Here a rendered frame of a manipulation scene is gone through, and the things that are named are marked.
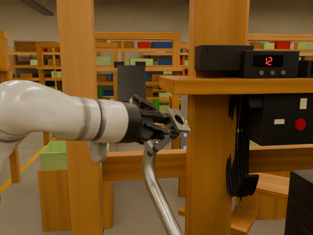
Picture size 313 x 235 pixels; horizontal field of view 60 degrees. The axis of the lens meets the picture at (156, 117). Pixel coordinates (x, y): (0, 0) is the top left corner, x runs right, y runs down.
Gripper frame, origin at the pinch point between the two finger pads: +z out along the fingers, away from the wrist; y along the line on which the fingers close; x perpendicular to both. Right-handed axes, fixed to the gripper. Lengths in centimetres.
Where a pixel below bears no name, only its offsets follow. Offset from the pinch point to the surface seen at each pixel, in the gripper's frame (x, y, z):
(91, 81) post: 16.2, 26.0, -3.1
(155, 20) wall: 321, 725, 625
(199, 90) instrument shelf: -3.8, 9.4, 13.0
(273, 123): -8.5, -2.6, 33.7
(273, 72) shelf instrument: -17.1, 8.3, 30.7
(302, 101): -16.9, -0.5, 38.7
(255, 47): 107, 377, 662
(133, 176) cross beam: 36.5, 4.8, 18.5
